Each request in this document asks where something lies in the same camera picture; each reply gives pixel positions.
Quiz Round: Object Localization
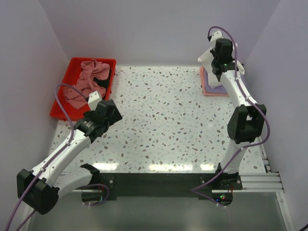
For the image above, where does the white t-shirt red print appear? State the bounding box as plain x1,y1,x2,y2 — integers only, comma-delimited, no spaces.
197,42,246,89

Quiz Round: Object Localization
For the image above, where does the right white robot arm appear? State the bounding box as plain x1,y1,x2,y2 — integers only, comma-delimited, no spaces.
205,38,267,189

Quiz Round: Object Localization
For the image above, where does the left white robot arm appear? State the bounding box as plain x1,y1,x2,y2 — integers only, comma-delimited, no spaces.
16,99,122,215

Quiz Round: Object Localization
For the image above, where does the folded purple t-shirt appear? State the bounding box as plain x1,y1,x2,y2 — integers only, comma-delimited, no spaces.
203,69,246,95

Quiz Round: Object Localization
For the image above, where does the red plastic bin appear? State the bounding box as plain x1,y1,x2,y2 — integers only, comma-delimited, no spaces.
57,57,116,121

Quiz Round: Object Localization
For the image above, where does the black garment in bin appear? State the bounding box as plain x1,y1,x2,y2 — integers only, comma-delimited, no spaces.
93,69,112,89

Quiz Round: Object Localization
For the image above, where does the pink crumpled t-shirt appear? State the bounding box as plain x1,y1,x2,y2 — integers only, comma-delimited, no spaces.
63,59,110,110

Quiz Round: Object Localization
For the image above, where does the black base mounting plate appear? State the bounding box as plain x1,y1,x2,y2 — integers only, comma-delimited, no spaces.
81,173,243,204

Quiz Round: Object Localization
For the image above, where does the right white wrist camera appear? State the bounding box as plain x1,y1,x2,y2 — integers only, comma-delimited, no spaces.
207,30,223,47

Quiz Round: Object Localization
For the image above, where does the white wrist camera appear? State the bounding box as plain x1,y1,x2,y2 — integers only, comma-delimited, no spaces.
87,90,102,111
207,30,223,47

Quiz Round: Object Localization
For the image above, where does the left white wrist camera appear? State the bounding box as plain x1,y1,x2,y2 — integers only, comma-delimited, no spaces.
87,90,102,111

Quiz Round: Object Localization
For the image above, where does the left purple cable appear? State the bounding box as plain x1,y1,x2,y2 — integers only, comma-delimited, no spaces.
6,83,110,231

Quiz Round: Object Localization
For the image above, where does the aluminium extrusion rail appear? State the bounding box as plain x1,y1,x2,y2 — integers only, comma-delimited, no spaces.
72,154,285,193

